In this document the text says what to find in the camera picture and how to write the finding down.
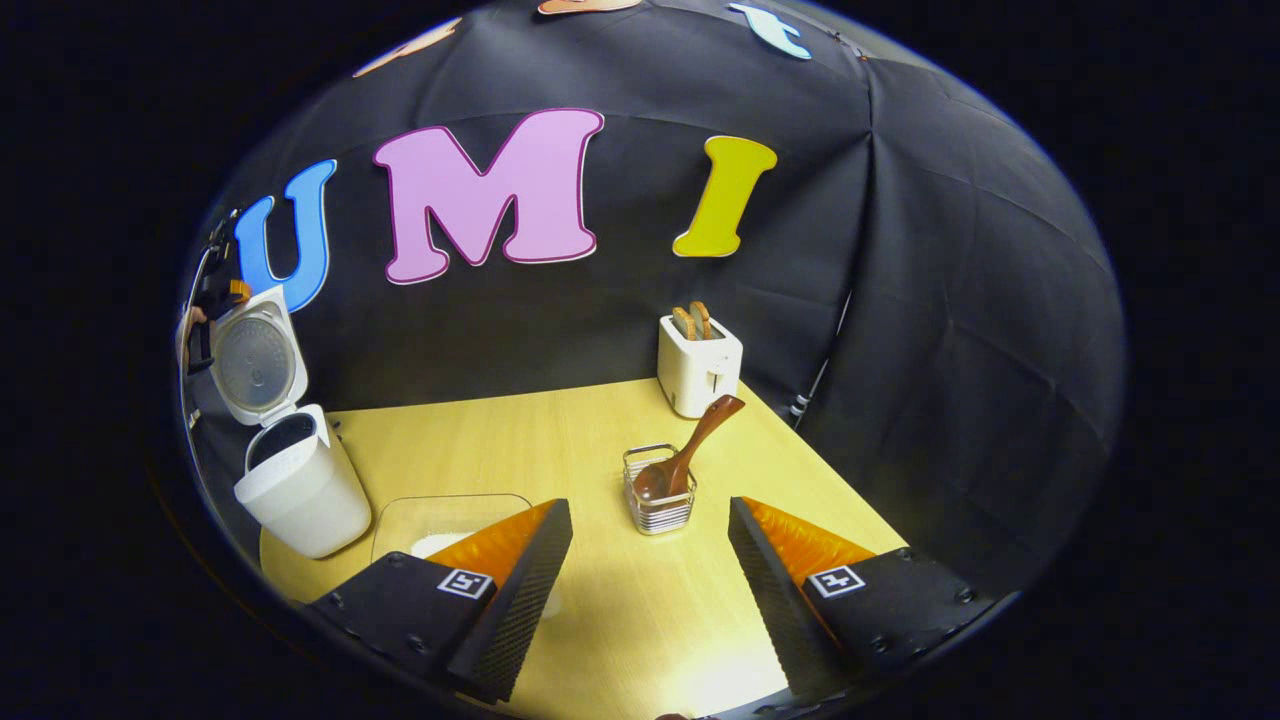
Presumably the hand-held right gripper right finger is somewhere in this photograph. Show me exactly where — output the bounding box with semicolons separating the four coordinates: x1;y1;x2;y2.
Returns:
728;496;1001;701

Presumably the black backdrop cloth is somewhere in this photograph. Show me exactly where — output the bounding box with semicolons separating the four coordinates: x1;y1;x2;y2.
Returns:
180;0;1126;601

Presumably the white toaster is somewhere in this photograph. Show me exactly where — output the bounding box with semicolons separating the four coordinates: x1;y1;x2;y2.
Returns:
657;314;744;419

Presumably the clear plastic rice container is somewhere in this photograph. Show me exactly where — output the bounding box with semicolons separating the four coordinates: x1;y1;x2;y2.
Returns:
371;493;561;621

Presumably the brown wooden spoon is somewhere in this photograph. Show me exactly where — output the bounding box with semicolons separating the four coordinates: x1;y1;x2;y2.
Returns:
633;394;746;503

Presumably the white rice cooker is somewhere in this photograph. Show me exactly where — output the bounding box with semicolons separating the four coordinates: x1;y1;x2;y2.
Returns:
209;285;372;559

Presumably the thin grey cable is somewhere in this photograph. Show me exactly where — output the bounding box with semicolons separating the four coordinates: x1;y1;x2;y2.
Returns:
790;290;853;426

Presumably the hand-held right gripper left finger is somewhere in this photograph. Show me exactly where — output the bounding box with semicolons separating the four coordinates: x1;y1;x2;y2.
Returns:
305;498;574;704

